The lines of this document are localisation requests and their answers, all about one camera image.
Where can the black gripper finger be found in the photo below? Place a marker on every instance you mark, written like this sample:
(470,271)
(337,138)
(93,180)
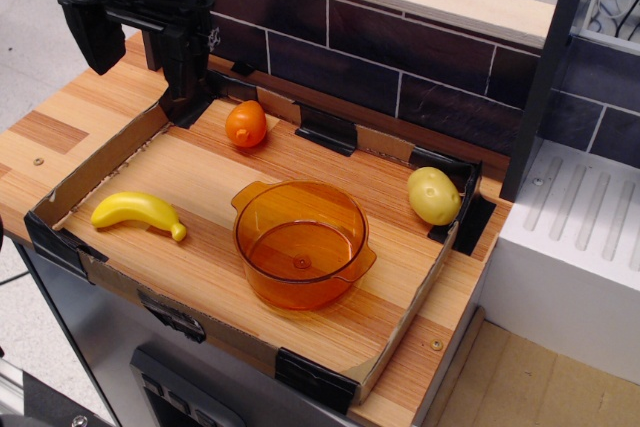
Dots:
(100,40)
(184,57)

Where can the orange toy carrot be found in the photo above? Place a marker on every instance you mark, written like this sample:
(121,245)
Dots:
(246,124)

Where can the cardboard fence with black tape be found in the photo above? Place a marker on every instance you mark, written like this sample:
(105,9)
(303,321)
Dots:
(386,337)

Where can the orange transparent plastic pot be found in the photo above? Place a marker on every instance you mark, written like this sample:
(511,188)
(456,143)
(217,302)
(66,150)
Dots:
(304,243)

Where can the yellow toy banana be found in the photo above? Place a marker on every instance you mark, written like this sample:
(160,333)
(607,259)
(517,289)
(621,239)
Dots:
(138,207)

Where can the yellow toy potato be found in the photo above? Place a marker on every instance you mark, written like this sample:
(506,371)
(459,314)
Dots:
(433,196)

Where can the grey toy oven front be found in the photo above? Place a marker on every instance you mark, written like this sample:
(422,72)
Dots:
(179,393)

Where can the white toy sink drainboard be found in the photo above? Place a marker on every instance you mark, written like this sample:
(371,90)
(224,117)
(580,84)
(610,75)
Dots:
(565,270)

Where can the dark grey left post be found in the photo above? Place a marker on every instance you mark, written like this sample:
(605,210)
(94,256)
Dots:
(153,49)

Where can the dark grey shelf post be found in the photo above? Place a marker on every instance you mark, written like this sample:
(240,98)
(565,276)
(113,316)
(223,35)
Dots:
(525,145)

